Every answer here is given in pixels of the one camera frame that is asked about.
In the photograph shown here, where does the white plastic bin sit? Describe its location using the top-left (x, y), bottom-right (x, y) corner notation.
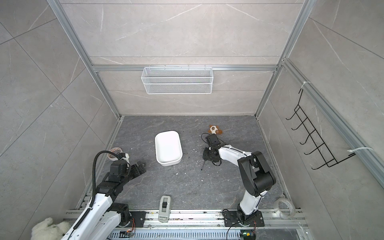
top-left (155, 131), bottom-right (183, 167)

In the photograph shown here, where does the white wire mesh basket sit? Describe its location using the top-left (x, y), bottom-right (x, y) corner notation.
top-left (141, 67), bottom-right (214, 95)

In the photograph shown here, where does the clear tape roll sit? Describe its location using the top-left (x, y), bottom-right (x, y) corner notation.
top-left (273, 198), bottom-right (296, 219)

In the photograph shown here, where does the white zip tie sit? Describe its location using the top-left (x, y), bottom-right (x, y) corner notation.
top-left (347, 147), bottom-right (373, 153)

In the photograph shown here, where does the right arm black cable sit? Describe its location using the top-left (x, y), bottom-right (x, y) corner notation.
top-left (200, 132), bottom-right (224, 167)

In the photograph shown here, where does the white fluffy plush toy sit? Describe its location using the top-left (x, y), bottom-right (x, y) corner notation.
top-left (31, 218), bottom-right (71, 240)

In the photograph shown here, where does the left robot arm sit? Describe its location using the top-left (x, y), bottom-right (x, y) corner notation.
top-left (62, 150), bottom-right (146, 240)

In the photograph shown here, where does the small round tape roll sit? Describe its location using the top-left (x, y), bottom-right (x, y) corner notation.
top-left (108, 147), bottom-right (123, 161)

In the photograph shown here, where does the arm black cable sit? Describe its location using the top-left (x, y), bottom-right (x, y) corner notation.
top-left (200, 132), bottom-right (224, 167)
top-left (90, 149), bottom-right (122, 208)

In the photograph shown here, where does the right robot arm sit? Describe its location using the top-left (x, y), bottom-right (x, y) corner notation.
top-left (203, 134), bottom-right (276, 225)

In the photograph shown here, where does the black wire hook rack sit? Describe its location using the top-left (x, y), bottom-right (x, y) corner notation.
top-left (286, 89), bottom-right (356, 170)

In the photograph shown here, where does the brown white plush toy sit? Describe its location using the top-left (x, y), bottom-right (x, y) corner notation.
top-left (209, 125), bottom-right (223, 135)

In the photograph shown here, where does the white grey label maker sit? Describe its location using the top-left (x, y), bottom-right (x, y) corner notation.
top-left (158, 196), bottom-right (171, 223)

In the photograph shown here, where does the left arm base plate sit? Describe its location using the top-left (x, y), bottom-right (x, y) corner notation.
top-left (119, 211), bottom-right (147, 229)

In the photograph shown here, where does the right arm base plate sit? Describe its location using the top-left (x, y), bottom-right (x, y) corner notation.
top-left (222, 209), bottom-right (265, 228)

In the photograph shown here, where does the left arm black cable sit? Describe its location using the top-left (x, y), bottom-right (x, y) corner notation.
top-left (90, 149), bottom-right (122, 208)

